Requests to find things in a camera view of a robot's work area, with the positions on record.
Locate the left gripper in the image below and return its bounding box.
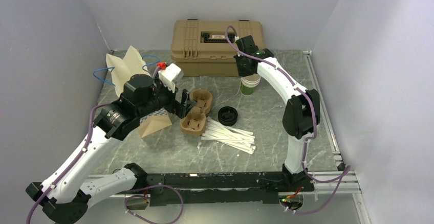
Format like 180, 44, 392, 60
137, 70, 196, 118

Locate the brown pulp cup carrier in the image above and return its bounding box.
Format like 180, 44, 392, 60
180, 89, 213, 136

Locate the paper bag with blue handles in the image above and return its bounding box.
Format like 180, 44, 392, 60
93, 46, 164, 140

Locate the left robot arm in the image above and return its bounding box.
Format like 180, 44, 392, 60
26, 71, 192, 223

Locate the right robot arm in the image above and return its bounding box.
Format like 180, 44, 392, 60
234, 35, 320, 191

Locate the green paper cup stack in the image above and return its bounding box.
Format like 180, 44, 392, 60
240, 74, 261, 96

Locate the black cup lid stack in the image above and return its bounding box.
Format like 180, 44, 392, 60
218, 106, 238, 126

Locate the tan plastic toolbox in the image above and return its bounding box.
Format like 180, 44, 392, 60
170, 19, 265, 77

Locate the pile of wrapped straws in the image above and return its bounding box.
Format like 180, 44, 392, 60
200, 117, 256, 155

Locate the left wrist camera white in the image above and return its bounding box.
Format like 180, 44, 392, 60
158, 63, 184, 93

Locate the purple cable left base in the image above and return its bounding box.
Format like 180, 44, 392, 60
124, 184, 184, 224

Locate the purple cable base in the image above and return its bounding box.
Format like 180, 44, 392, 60
124, 184, 184, 224
279, 165, 352, 215

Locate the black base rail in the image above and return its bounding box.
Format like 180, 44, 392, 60
127, 171, 314, 207

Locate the aluminium side rail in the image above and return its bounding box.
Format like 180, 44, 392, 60
303, 51, 361, 195

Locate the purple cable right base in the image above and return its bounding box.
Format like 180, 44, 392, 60
279, 165, 352, 215

